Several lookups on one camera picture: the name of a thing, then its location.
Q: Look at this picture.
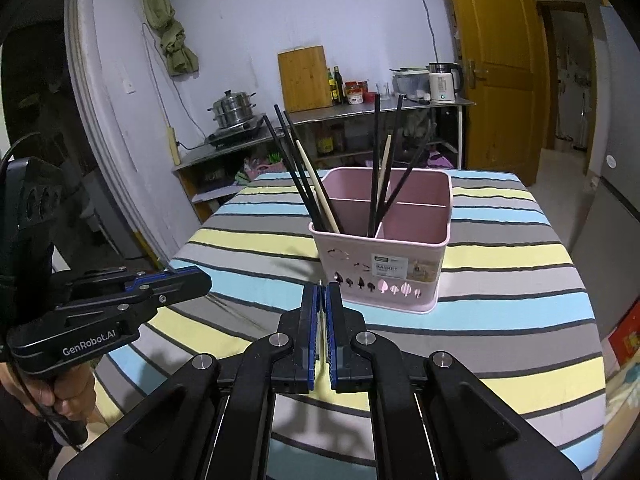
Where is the steel kitchen rack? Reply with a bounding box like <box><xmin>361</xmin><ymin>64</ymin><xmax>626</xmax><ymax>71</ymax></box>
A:
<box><xmin>282</xmin><ymin>96</ymin><xmax>476</xmax><ymax>172</ymax></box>

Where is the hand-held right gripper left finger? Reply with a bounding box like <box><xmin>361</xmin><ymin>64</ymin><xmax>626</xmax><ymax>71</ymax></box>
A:
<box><xmin>57</xmin><ymin>282</ymin><xmax>321</xmax><ymax>480</ymax></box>

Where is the white electric kettle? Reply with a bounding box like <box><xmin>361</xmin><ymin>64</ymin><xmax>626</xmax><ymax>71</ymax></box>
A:
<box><xmin>426</xmin><ymin>62</ymin><xmax>466</xmax><ymax>105</ymax></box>

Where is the black stove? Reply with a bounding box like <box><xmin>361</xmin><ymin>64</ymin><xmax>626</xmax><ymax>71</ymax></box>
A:
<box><xmin>204</xmin><ymin>122</ymin><xmax>268</xmax><ymax>148</ymax></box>

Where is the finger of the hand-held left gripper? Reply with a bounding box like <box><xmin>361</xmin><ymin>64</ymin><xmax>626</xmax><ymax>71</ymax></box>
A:
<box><xmin>50</xmin><ymin>265</ymin><xmax>201</xmax><ymax>297</ymax></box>
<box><xmin>52</xmin><ymin>272</ymin><xmax>212</xmax><ymax>331</ymax></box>

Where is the steel steamer pot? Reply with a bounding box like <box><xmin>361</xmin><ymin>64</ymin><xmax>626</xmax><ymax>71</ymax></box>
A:
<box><xmin>207</xmin><ymin>89</ymin><xmax>258</xmax><ymax>131</ymax></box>

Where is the green hanging cloth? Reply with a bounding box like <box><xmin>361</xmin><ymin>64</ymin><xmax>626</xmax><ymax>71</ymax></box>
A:
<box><xmin>139</xmin><ymin>0</ymin><xmax>200</xmax><ymax>77</ymax></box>

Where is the person's left hand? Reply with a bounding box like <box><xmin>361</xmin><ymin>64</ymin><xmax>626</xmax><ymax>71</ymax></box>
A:
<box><xmin>0</xmin><ymin>357</ymin><xmax>98</xmax><ymax>423</ymax></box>

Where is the door handle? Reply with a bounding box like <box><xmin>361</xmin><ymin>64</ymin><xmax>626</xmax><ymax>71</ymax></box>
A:
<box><xmin>467</xmin><ymin>59</ymin><xmax>489</xmax><ymax>87</ymax></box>

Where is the grey refrigerator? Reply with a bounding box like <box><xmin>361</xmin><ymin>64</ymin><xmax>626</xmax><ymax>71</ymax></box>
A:
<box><xmin>570</xmin><ymin>2</ymin><xmax>640</xmax><ymax>341</ymax></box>

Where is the red box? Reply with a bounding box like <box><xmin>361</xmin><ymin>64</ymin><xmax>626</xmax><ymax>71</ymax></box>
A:
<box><xmin>607</xmin><ymin>302</ymin><xmax>640</xmax><ymax>366</ymax></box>

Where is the low stove table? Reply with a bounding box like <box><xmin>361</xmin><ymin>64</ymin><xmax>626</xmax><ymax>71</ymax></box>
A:
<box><xmin>172</xmin><ymin>130</ymin><xmax>286</xmax><ymax>223</ymax></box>

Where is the yellow wooden door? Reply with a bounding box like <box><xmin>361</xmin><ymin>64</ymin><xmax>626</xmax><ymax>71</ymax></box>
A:
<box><xmin>442</xmin><ymin>0</ymin><xmax>541</xmax><ymax>186</ymax></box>

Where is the pink plastic chopstick basket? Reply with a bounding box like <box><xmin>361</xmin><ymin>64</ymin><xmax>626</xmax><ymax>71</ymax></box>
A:
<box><xmin>307</xmin><ymin>166</ymin><xmax>453</xmax><ymax>315</ymax></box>

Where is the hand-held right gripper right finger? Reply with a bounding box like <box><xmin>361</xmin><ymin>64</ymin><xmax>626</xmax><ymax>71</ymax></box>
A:
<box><xmin>325</xmin><ymin>282</ymin><xmax>583</xmax><ymax>480</ymax></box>

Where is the wooden cutting board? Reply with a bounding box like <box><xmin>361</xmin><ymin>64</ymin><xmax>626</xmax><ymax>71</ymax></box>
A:
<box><xmin>277</xmin><ymin>45</ymin><xmax>335</xmax><ymax>113</ymax></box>

